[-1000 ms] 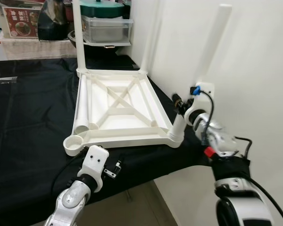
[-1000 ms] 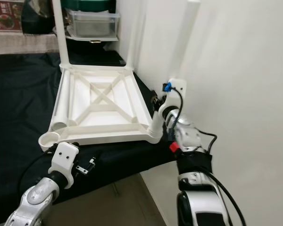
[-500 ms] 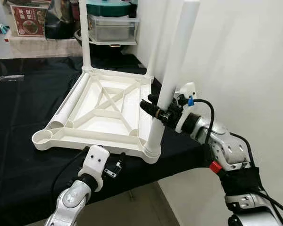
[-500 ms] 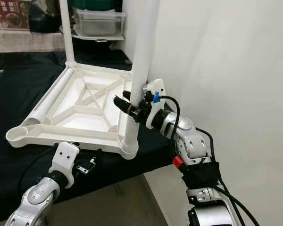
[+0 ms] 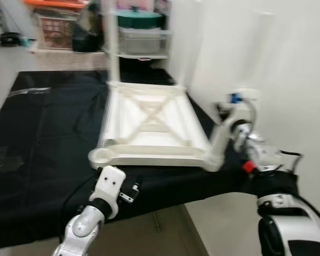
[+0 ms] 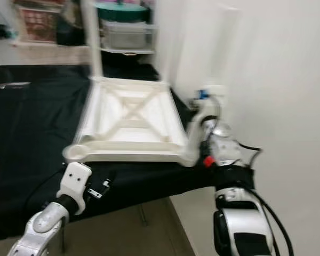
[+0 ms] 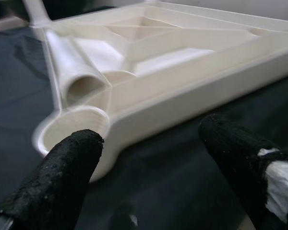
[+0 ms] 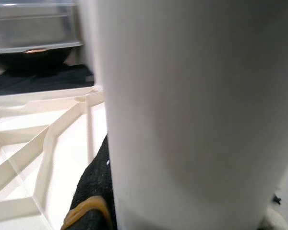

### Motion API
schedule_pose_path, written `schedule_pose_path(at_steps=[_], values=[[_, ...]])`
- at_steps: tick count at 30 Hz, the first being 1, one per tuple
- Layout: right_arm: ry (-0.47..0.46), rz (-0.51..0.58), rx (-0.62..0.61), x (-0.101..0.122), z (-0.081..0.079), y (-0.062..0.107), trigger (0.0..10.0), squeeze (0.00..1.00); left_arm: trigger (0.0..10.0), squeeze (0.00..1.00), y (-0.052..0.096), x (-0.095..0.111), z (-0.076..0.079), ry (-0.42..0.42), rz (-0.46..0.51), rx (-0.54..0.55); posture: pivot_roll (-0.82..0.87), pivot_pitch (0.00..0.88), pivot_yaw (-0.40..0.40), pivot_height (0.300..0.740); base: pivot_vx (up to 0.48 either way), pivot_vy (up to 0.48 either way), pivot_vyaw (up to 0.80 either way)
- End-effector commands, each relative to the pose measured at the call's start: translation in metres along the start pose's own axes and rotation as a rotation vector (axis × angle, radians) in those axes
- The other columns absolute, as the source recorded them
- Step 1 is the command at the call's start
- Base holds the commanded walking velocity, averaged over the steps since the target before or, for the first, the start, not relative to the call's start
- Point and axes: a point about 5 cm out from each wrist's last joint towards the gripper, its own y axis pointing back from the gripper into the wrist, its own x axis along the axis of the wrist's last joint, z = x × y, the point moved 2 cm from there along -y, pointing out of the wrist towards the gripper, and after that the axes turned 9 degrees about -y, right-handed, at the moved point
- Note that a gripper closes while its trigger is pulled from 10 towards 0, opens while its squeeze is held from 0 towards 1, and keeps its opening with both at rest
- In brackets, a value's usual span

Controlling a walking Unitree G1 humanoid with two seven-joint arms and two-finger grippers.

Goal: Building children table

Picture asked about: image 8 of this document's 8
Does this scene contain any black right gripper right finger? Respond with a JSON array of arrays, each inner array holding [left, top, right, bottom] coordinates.
[[260, 190, 288, 230]]

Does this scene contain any clear plastic storage box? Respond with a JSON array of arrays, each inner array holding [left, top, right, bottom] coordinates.
[[0, 0, 84, 54]]

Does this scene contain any yellow rubber band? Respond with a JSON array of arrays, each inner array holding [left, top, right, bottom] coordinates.
[[61, 195, 113, 230]]

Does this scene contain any black wok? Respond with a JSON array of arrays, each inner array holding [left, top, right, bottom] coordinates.
[[0, 46, 72, 72]]

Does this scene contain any white plastic children table top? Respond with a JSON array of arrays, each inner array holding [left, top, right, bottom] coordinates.
[[0, 85, 109, 230]]

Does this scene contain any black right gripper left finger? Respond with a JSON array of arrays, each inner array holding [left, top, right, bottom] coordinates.
[[61, 134, 115, 230]]

